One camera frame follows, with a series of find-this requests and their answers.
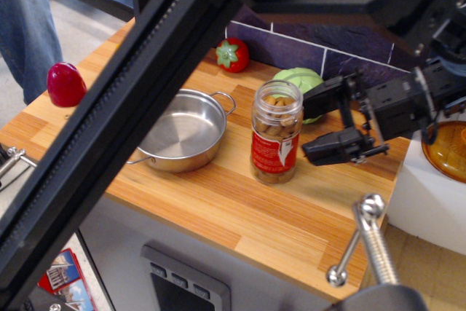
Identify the right metal clamp screw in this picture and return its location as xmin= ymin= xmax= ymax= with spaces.
xmin=326 ymin=194 xmax=400 ymax=288

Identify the left metal clamp screw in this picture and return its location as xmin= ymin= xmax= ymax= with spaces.
xmin=0 ymin=146 xmax=37 ymax=178

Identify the person leg in jeans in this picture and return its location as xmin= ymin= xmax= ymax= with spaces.
xmin=1 ymin=0 xmax=63 ymax=104

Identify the red postcard booklet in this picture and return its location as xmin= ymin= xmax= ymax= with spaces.
xmin=37 ymin=248 xmax=97 ymax=311

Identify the orange glass lid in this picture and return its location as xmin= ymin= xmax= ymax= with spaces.
xmin=422 ymin=121 xmax=465 ymax=183

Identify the dark red toy vegetable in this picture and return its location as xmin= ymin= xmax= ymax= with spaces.
xmin=47 ymin=62 xmax=87 ymax=108

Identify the red toy tomato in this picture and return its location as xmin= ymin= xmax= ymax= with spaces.
xmin=216 ymin=38 xmax=250 ymax=73

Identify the green toy cabbage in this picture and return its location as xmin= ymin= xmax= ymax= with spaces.
xmin=251 ymin=68 xmax=323 ymax=137

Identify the toy oven control panel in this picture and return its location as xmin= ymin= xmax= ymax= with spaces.
xmin=141 ymin=245 xmax=232 ymax=311

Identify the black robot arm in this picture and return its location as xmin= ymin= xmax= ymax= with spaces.
xmin=1 ymin=0 xmax=465 ymax=310

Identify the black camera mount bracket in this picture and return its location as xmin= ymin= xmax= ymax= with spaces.
xmin=20 ymin=287 xmax=74 ymax=311

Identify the stainless steel pot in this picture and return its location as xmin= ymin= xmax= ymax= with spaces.
xmin=127 ymin=89 xmax=237 ymax=173

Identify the clear almond jar red label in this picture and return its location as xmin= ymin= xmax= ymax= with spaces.
xmin=250 ymin=80 xmax=304 ymax=184

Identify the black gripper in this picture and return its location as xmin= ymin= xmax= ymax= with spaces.
xmin=301 ymin=67 xmax=437 ymax=166

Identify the metal clamp screw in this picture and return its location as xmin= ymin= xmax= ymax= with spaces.
xmin=0 ymin=146 xmax=37 ymax=178
xmin=326 ymin=194 xmax=400 ymax=288

